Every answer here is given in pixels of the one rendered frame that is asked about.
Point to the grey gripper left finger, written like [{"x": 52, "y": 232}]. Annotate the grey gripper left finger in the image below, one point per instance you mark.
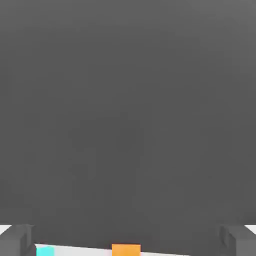
[{"x": 16, "y": 240}]

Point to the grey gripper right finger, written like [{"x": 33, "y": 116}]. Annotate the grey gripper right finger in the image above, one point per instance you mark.
[{"x": 240, "y": 242}]

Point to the large cyan box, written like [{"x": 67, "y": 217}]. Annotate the large cyan box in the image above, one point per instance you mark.
[{"x": 45, "y": 252}]

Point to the large orange box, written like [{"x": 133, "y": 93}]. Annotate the large orange box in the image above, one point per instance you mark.
[{"x": 126, "y": 250}]

